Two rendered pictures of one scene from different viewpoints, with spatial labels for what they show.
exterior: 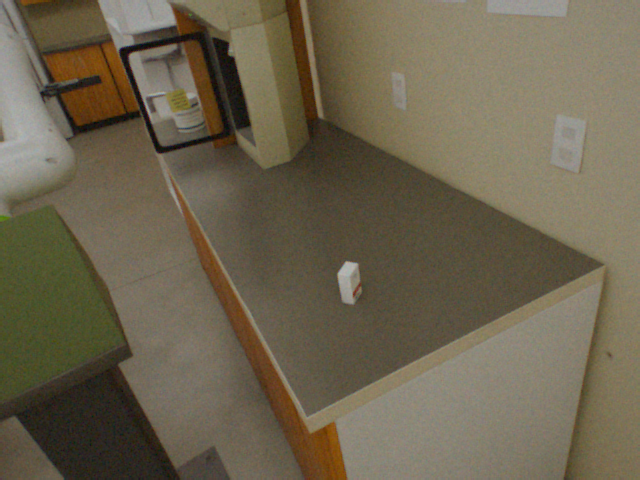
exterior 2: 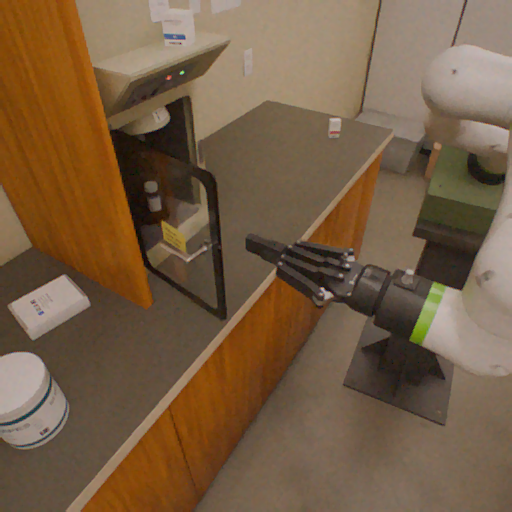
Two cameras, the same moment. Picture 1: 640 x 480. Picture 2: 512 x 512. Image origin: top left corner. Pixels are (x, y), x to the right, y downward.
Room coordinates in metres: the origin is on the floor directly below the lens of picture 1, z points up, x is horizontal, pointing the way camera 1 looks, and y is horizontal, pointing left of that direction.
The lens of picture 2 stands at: (2.11, 1.10, 1.74)
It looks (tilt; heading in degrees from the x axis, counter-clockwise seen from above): 43 degrees down; 232
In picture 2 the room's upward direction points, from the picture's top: straight up
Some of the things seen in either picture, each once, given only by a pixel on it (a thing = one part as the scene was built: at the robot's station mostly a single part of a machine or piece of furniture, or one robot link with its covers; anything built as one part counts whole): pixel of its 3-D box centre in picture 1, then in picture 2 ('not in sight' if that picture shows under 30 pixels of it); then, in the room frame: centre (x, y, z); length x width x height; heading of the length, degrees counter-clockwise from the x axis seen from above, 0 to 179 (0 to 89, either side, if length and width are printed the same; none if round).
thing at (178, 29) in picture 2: not in sight; (178, 28); (1.67, 0.25, 1.54); 0.05 x 0.05 x 0.06; 39
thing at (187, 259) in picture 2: not in sight; (183, 248); (1.85, 0.51, 1.20); 0.10 x 0.05 x 0.03; 102
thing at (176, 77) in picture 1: (179, 95); (171, 231); (1.84, 0.43, 1.19); 0.30 x 0.01 x 0.40; 102
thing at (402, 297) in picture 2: not in sight; (401, 301); (1.71, 0.92, 1.31); 0.09 x 0.06 x 0.12; 20
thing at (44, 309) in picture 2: not in sight; (49, 305); (2.13, 0.23, 0.96); 0.16 x 0.12 x 0.04; 9
